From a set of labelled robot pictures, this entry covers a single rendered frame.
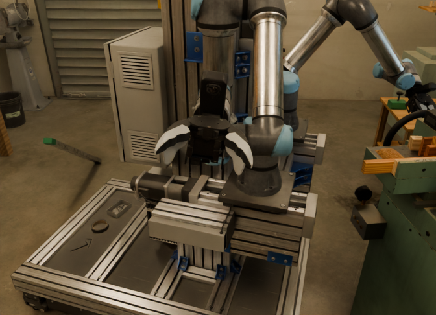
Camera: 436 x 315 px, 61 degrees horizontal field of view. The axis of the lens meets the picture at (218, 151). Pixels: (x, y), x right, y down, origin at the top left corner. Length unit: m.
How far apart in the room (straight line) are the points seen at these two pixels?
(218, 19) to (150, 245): 1.27
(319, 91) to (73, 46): 2.72
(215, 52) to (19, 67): 3.48
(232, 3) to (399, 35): 3.54
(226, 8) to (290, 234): 0.74
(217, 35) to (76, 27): 3.42
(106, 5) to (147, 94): 2.91
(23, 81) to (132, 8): 1.36
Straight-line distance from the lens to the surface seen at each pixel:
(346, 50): 4.31
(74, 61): 4.49
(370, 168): 1.25
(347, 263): 2.25
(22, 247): 2.50
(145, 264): 1.87
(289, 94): 1.59
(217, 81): 0.64
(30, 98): 4.44
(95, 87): 4.50
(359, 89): 4.48
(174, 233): 1.26
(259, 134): 0.86
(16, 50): 4.35
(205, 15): 1.03
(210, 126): 0.65
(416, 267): 1.44
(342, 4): 1.66
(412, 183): 1.30
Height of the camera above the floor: 1.52
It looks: 29 degrees down
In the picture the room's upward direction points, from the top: straight up
